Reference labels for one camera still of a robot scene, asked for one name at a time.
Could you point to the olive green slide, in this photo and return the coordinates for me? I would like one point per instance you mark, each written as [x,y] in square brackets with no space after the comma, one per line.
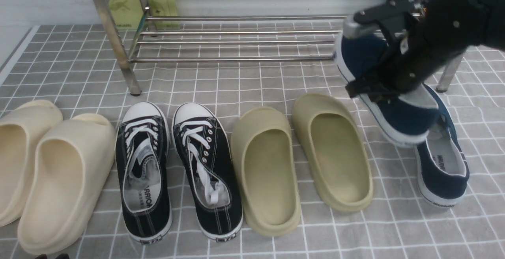
[336,154]
[262,155]

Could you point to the cream slide, left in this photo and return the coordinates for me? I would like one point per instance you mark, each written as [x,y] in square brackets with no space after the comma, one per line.
[20,132]

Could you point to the olive green slide, left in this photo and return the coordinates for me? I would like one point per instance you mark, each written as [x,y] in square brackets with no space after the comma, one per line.
[262,155]

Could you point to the olive green slide, right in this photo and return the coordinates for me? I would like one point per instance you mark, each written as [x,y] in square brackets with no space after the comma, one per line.
[336,154]

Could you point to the cream slide, right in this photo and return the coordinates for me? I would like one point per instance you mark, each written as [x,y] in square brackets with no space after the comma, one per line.
[72,163]

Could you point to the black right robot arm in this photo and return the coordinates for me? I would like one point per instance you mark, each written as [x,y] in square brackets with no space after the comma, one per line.
[482,21]

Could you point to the black canvas sneaker, left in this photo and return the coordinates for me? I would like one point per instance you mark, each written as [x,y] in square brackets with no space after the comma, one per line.
[141,155]

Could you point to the yellow-green box behind rack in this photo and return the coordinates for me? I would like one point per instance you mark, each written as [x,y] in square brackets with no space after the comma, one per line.
[127,13]

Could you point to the black canvas sneaker, right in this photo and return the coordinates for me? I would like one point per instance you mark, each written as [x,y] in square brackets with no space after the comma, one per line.
[203,147]

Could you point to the navy slip-on shoe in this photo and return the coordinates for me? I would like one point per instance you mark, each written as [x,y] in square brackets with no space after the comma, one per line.
[405,120]
[443,171]

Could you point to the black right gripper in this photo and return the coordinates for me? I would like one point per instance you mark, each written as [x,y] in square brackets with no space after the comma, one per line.
[405,51]

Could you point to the black canvas sneaker, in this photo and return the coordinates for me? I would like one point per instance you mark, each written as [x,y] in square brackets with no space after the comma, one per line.
[141,155]
[203,147]

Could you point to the cream slide, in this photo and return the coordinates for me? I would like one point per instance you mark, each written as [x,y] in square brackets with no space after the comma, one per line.
[72,163]
[20,132]

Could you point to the stainless steel shoe rack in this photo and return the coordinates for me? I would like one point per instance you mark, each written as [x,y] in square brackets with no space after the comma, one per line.
[269,24]

